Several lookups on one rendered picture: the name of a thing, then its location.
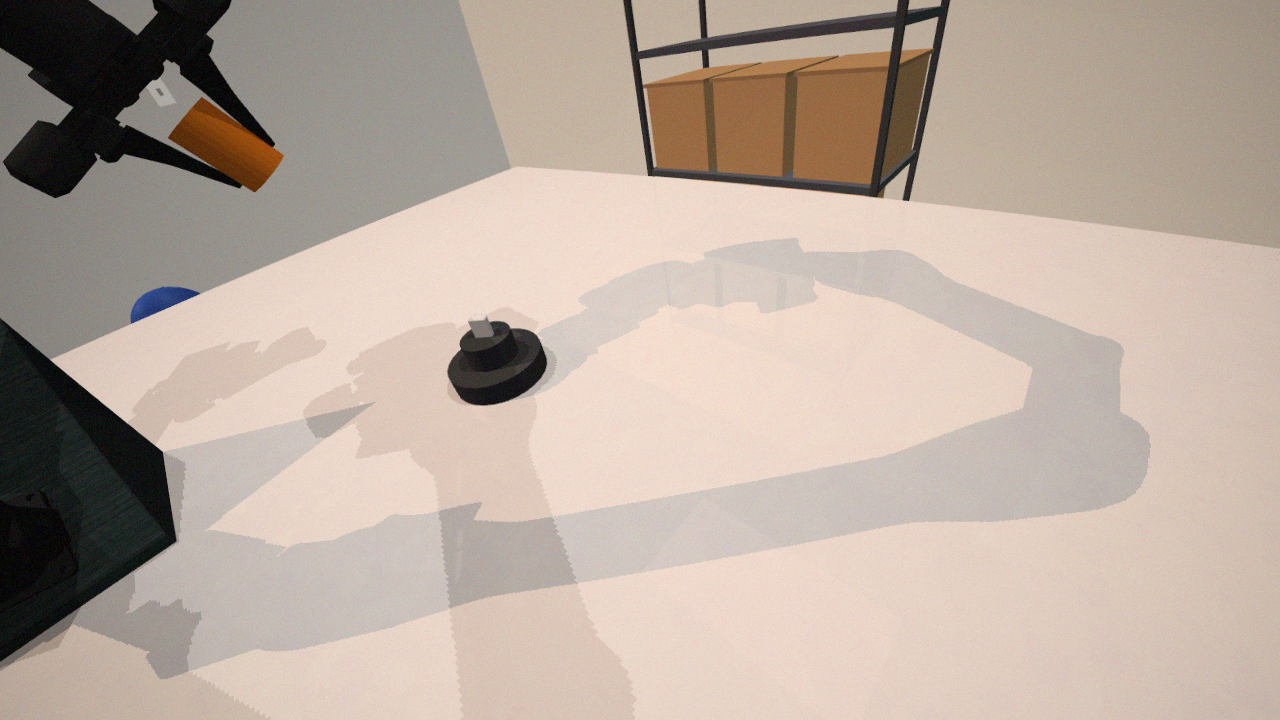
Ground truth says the orange knob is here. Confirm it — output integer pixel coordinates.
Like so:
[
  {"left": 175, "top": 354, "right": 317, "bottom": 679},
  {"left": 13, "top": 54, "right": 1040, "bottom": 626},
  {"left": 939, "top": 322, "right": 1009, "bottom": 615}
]
[{"left": 166, "top": 97, "right": 283, "bottom": 192}]

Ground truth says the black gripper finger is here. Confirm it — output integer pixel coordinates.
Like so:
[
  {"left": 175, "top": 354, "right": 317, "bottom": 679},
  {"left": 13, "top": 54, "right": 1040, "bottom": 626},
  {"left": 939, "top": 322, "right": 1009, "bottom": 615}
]
[
  {"left": 100, "top": 126, "right": 242, "bottom": 188},
  {"left": 179, "top": 35, "right": 275, "bottom": 146}
]

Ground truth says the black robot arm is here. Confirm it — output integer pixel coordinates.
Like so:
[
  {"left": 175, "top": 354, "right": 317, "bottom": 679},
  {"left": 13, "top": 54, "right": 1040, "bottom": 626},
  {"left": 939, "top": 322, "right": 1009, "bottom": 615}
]
[{"left": 0, "top": 68, "right": 81, "bottom": 612}]

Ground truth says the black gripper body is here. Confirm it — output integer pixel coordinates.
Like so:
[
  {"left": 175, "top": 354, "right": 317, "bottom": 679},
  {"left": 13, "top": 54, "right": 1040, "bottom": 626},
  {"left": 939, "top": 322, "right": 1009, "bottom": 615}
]
[{"left": 0, "top": 0, "right": 232, "bottom": 199}]

